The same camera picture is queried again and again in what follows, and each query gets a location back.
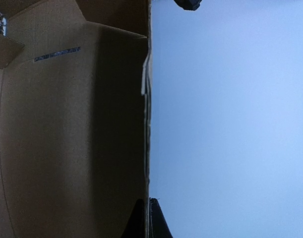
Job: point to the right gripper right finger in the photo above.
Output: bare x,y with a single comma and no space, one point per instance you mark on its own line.
158,227

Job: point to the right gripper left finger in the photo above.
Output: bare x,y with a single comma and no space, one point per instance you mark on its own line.
135,227

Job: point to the brown cardboard box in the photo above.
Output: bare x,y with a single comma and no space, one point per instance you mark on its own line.
74,116

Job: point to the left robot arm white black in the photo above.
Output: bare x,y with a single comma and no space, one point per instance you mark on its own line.
190,5

